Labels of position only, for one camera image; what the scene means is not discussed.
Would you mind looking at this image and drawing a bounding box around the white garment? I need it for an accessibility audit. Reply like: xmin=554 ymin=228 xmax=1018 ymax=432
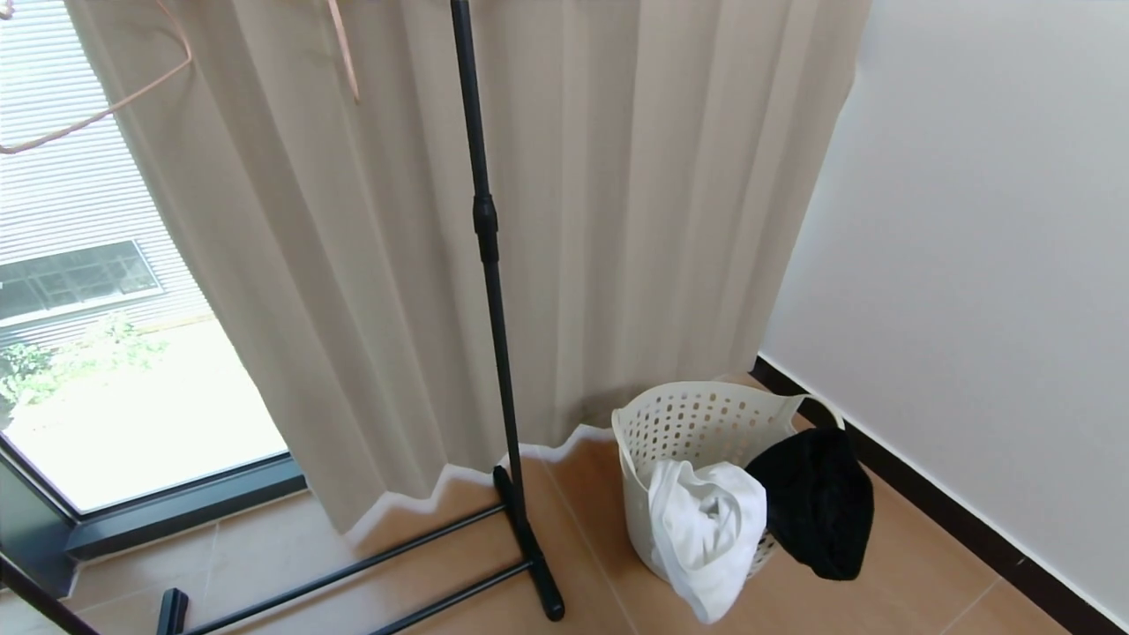
xmin=648 ymin=459 xmax=768 ymax=625

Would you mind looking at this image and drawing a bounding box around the black clothes rack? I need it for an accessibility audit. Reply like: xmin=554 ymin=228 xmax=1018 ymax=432
xmin=0 ymin=0 xmax=565 ymax=635

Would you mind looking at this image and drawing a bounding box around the white laundry basket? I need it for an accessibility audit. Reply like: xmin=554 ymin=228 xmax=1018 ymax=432
xmin=611 ymin=381 xmax=846 ymax=585

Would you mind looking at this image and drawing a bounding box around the pink clothes hanger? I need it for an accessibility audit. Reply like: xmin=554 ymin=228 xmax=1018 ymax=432
xmin=0 ymin=0 xmax=193 ymax=156
xmin=327 ymin=0 xmax=362 ymax=105

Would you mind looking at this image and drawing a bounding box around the beige curtain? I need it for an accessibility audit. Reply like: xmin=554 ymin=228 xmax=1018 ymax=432
xmin=64 ymin=0 xmax=874 ymax=537

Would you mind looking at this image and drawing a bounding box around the black garment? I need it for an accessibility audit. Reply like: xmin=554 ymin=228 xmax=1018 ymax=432
xmin=745 ymin=428 xmax=876 ymax=581

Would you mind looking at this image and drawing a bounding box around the window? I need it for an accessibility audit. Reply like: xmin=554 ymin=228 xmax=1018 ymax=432
xmin=0 ymin=0 xmax=308 ymax=601

